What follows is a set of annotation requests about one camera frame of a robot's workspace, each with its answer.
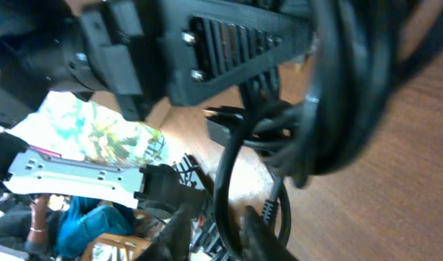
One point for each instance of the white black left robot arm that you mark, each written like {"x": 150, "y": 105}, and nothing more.
{"x": 25, "y": 170}

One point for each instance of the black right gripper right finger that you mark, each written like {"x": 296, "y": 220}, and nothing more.
{"x": 258, "y": 242}

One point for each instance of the person in blue clothes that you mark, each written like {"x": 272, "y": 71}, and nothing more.
{"x": 44, "y": 234}

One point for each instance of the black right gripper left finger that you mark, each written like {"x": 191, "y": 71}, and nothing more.
{"x": 172, "y": 244}

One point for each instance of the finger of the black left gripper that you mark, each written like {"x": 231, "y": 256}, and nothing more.
{"x": 211, "y": 45}
{"x": 259, "y": 91}

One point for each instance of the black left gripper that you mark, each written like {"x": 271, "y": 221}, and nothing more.
{"x": 107, "y": 54}

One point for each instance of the wooden chair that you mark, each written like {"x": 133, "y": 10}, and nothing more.
{"x": 125, "y": 248}

